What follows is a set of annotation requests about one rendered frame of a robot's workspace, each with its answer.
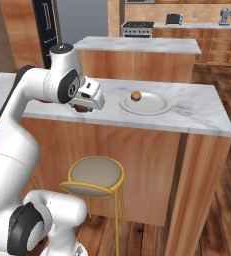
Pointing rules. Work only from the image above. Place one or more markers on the dark brown fruit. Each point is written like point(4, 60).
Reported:
point(83, 109)

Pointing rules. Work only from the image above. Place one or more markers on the red bowl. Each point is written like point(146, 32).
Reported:
point(45, 101)

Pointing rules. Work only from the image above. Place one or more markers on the wooden dining counter marble top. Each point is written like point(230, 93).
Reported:
point(147, 160)

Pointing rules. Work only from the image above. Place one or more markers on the black toaster oven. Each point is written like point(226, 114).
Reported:
point(174, 19)

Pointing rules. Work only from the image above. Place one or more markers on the white wall socket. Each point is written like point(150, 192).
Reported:
point(194, 15)

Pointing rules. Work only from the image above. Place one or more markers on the grey coffee machine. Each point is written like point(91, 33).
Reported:
point(225, 17)

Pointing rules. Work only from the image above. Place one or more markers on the wooden kitchen island marble top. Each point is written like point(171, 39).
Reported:
point(137, 65)

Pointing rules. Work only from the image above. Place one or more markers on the black fridge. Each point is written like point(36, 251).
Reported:
point(42, 30)

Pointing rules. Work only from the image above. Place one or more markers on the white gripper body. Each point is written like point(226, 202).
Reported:
point(97, 100)

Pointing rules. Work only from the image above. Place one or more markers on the wooden wall cupboard run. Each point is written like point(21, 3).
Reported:
point(200, 1)

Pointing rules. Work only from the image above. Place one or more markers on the orange brown fruit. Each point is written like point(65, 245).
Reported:
point(135, 96)

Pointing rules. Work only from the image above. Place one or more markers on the wooden base cupboard run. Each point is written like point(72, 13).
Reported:
point(220, 45)

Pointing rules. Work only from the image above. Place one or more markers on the tall wooden cupboard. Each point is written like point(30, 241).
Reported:
point(18, 30)

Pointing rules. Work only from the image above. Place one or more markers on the steel extractor hood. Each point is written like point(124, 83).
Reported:
point(140, 1)

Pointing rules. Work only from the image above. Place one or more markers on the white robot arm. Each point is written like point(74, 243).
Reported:
point(10, 156)

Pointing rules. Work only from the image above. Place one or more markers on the steel cooker with hob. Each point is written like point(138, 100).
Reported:
point(137, 29)

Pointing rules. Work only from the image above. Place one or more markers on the pale grey round plate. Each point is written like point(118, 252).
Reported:
point(150, 105)

